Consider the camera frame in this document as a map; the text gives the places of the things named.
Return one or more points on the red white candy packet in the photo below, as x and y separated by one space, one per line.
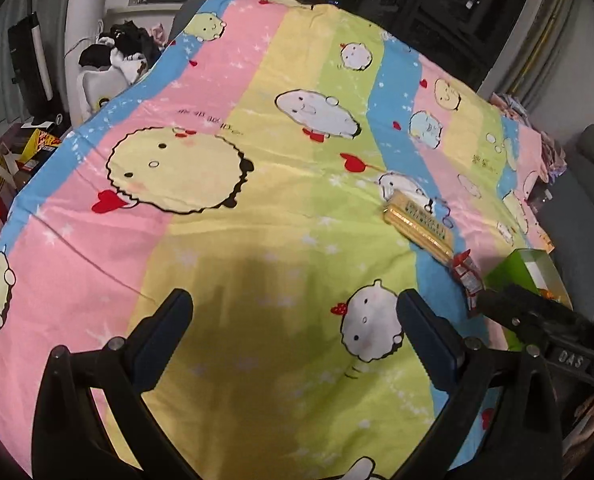
467 273

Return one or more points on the gold biscuit bar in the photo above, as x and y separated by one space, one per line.
419 226

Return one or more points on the black white clothes pile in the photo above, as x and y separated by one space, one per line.
128 48

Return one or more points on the right hand painted nails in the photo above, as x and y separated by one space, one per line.
583 430

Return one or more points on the grey sofa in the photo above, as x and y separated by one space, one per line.
568 219

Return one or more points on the red yellow bags clutter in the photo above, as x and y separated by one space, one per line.
24 149

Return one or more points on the colourful cartoon bed sheet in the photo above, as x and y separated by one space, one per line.
250 167

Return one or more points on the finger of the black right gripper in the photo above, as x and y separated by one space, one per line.
533 318

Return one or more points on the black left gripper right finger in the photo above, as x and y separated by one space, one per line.
523 439

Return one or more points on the green white cardboard box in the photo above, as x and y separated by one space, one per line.
531 269

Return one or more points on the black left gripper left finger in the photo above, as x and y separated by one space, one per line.
69 439

